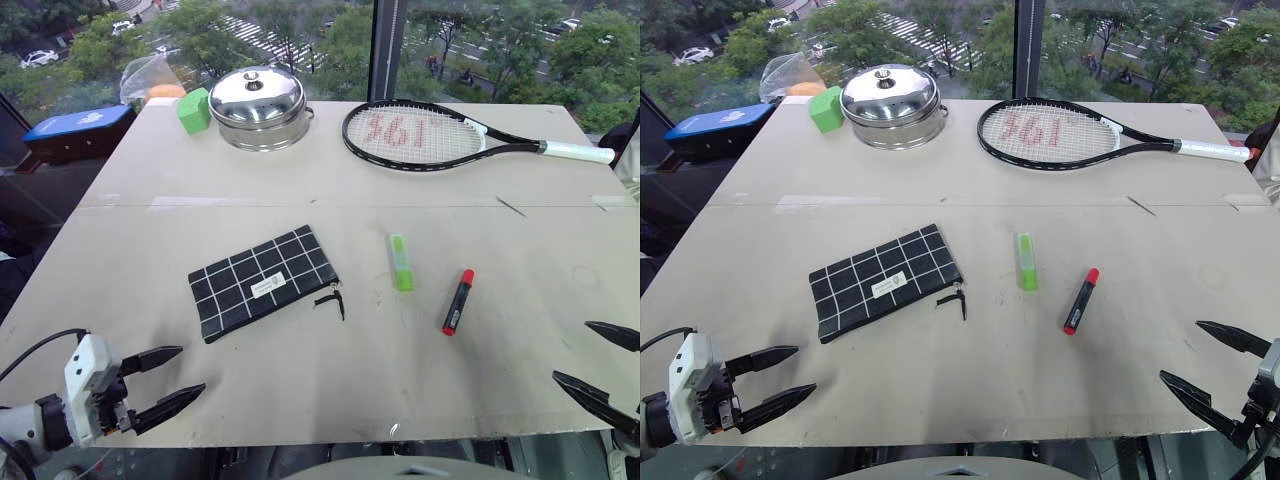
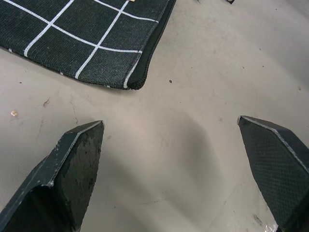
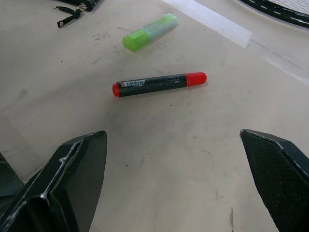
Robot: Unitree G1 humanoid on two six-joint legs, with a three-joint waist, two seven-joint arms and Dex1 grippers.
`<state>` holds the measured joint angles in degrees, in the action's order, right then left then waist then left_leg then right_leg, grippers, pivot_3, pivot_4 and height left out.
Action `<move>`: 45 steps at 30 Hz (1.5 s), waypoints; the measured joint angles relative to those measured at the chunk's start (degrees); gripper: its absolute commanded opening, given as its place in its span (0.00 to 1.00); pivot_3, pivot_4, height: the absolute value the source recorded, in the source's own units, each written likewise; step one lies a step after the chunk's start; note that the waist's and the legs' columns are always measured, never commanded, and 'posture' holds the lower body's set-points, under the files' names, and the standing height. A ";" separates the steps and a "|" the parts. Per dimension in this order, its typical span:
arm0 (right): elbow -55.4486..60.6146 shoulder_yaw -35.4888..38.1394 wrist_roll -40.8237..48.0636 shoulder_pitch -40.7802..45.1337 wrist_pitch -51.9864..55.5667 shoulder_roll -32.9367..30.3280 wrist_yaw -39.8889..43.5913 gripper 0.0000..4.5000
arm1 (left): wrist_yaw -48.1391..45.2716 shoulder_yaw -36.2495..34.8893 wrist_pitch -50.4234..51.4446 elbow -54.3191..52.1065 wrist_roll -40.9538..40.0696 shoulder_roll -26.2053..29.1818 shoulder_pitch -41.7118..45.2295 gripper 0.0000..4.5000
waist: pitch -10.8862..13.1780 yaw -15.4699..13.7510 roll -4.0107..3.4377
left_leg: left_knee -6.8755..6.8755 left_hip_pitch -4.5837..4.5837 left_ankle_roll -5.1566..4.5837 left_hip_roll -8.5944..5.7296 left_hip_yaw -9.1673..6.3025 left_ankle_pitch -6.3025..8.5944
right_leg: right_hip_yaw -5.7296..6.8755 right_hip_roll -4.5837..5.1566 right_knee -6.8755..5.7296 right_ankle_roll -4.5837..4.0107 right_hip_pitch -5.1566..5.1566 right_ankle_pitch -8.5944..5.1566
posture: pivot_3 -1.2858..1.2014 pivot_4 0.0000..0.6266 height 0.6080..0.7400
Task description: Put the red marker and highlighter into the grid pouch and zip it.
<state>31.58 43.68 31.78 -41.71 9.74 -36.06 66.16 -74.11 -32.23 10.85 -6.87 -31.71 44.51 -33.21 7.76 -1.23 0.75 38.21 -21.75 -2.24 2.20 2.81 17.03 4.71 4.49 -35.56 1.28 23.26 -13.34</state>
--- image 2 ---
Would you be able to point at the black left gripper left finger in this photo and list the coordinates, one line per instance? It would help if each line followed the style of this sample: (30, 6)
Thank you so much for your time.
(70, 174)

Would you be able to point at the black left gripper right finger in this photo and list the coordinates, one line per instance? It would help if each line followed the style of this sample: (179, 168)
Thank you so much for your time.
(280, 169)

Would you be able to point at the dark green grid-patterned pouch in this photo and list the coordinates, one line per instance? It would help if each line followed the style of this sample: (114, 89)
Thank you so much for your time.
(79, 36)

